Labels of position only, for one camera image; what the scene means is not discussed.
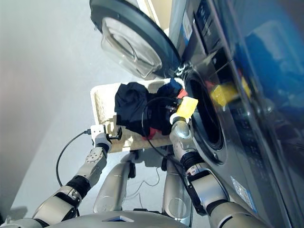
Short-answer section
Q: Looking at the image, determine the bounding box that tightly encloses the yellow cloth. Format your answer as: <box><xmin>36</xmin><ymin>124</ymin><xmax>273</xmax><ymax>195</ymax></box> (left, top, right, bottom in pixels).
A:
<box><xmin>175</xmin><ymin>96</ymin><xmax>199</xmax><ymax>119</ymax></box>

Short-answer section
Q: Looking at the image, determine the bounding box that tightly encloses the dark navy garment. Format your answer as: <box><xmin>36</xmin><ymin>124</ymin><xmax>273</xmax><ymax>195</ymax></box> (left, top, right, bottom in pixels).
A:
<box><xmin>142</xmin><ymin>83</ymin><xmax>182</xmax><ymax>136</ymax></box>

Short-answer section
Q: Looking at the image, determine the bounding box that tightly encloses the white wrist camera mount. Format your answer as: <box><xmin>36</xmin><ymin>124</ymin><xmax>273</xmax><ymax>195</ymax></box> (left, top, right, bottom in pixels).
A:
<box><xmin>91</xmin><ymin>124</ymin><xmax>110</xmax><ymax>146</ymax></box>
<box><xmin>169</xmin><ymin>113</ymin><xmax>185</xmax><ymax>124</ymax></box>

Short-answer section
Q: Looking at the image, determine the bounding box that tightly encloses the pale woven laundry basket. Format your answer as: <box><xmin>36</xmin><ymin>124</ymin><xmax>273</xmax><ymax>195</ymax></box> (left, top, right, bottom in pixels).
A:
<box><xmin>90</xmin><ymin>78</ymin><xmax>188</xmax><ymax>154</ymax></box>

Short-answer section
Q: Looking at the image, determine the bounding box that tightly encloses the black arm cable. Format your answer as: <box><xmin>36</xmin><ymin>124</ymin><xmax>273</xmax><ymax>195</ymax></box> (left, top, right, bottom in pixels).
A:
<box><xmin>142</xmin><ymin>96</ymin><xmax>202</xmax><ymax>214</ymax></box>
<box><xmin>56</xmin><ymin>129</ymin><xmax>92</xmax><ymax>188</ymax></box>

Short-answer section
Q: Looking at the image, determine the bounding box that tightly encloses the dark glossy control panel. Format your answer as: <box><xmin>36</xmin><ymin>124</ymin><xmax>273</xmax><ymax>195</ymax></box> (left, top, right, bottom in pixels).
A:
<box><xmin>193</xmin><ymin>0</ymin><xmax>240</xmax><ymax>81</ymax></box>

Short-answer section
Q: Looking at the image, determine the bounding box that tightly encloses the white label sticker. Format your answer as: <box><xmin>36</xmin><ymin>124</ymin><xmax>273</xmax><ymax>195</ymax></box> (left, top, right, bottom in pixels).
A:
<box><xmin>231</xmin><ymin>177</ymin><xmax>258</xmax><ymax>214</ymax></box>

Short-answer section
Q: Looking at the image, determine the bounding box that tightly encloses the blue garment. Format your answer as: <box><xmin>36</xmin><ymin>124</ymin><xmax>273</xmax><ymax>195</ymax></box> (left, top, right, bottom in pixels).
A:
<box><xmin>170</xmin><ymin>77</ymin><xmax>182</xmax><ymax>90</ymax></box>

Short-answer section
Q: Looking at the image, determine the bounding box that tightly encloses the black garment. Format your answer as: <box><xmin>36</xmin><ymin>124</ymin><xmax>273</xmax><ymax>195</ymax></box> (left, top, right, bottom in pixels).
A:
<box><xmin>114</xmin><ymin>82</ymin><xmax>150</xmax><ymax>133</ymax></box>

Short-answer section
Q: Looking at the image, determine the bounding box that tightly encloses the red garment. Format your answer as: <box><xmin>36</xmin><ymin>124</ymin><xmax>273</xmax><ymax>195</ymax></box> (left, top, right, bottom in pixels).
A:
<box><xmin>141</xmin><ymin>88</ymin><xmax>188</xmax><ymax>141</ymax></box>

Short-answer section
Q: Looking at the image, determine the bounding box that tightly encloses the silver robot torso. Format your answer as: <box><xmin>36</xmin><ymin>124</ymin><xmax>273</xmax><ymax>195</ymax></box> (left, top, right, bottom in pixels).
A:
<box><xmin>0</xmin><ymin>209</ymin><xmax>193</xmax><ymax>228</ymax></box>

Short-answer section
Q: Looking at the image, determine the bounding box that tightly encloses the round washing machine door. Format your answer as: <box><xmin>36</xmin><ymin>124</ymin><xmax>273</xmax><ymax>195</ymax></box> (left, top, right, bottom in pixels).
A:
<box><xmin>89</xmin><ymin>0</ymin><xmax>188</xmax><ymax>80</ymax></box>

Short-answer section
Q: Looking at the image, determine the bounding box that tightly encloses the white garment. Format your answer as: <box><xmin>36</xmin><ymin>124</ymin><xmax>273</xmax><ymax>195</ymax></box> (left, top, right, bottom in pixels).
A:
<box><xmin>163</xmin><ymin>76</ymin><xmax>187</xmax><ymax>90</ymax></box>

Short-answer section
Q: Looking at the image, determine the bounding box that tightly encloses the grey washing machine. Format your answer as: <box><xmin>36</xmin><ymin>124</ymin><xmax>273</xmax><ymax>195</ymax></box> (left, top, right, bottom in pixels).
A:
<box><xmin>166</xmin><ymin>0</ymin><xmax>304</xmax><ymax>228</ymax></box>

